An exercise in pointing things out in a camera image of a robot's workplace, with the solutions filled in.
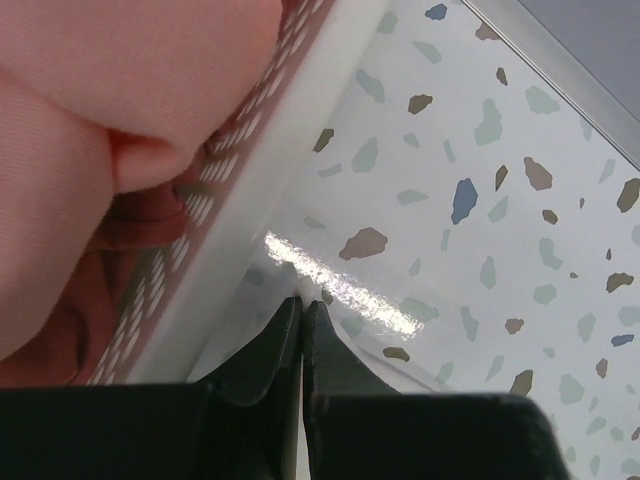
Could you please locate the white plastic laundry basket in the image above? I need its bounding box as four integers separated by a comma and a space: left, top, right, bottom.
89, 0, 388, 385

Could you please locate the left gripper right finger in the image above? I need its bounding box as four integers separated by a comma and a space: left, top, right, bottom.
303, 301, 568, 480

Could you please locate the aluminium frame rail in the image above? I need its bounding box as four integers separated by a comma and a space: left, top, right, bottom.
466, 1, 639, 167

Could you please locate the pink crumpled t-shirt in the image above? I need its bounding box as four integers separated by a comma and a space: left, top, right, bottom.
1, 1, 282, 356

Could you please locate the dark red cloth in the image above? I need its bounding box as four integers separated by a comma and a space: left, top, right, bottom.
49, 184, 189, 386

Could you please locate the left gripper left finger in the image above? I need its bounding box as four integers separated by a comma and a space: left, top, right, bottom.
1, 297, 302, 479

